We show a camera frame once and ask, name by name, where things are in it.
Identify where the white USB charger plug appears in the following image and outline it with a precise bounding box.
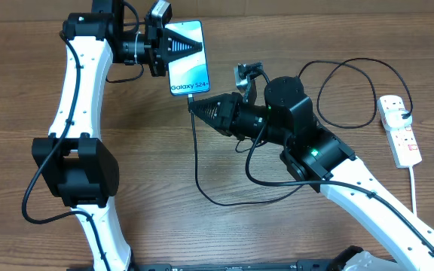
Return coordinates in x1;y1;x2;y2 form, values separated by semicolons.
381;111;413;131

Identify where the white power strip cord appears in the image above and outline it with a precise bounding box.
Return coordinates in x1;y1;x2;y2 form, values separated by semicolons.
408;166;418;218

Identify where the white power strip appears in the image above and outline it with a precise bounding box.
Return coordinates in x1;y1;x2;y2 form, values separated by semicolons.
377;95;422;168

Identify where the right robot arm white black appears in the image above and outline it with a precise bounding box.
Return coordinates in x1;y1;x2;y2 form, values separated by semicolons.
188;76;434;270

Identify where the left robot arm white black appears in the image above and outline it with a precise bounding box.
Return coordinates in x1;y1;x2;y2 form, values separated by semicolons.
32;1;209;270

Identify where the blue Galaxy S24 smartphone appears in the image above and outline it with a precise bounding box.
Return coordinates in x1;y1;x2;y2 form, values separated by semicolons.
165;20;210;96

